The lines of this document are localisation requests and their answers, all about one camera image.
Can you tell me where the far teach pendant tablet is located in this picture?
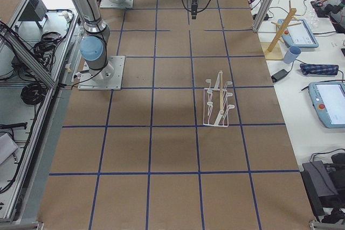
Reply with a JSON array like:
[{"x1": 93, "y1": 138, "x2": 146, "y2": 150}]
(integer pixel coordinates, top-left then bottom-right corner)
[{"x1": 281, "y1": 19, "x2": 319, "y2": 48}]

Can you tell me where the black power adapter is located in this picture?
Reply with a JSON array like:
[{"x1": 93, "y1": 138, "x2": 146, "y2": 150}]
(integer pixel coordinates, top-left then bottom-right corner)
[{"x1": 271, "y1": 69, "x2": 289, "y2": 83}]

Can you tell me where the teach pendant tablet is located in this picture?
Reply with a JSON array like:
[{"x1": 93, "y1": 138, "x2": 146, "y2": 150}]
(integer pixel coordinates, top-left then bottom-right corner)
[
  {"x1": 308, "y1": 82, "x2": 344, "y2": 128},
  {"x1": 281, "y1": 19, "x2": 319, "y2": 48}
]

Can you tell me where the blue cup on desk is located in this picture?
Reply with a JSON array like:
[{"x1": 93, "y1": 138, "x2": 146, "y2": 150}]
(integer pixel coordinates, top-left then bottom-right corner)
[{"x1": 283, "y1": 46, "x2": 301, "y2": 64}]

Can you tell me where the aluminium frame post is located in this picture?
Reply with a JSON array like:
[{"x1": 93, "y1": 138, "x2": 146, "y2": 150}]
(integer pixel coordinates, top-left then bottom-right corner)
[{"x1": 252, "y1": 0, "x2": 286, "y2": 33}]

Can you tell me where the wooden stand base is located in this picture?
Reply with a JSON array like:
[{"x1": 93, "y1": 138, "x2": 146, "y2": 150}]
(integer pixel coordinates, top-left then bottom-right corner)
[{"x1": 261, "y1": 1, "x2": 301, "y2": 60}]

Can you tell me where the white wire cup rack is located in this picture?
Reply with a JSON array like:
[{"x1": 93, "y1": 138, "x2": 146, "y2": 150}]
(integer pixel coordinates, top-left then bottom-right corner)
[{"x1": 203, "y1": 71, "x2": 235, "y2": 128}]

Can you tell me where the blue plaid pencil case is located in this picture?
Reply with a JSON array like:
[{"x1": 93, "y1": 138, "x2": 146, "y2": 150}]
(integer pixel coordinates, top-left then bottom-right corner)
[{"x1": 300, "y1": 64, "x2": 339, "y2": 75}]

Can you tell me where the near teach pendant tablet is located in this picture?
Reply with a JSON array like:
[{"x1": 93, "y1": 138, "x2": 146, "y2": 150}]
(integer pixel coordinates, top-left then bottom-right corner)
[{"x1": 308, "y1": 82, "x2": 344, "y2": 128}]

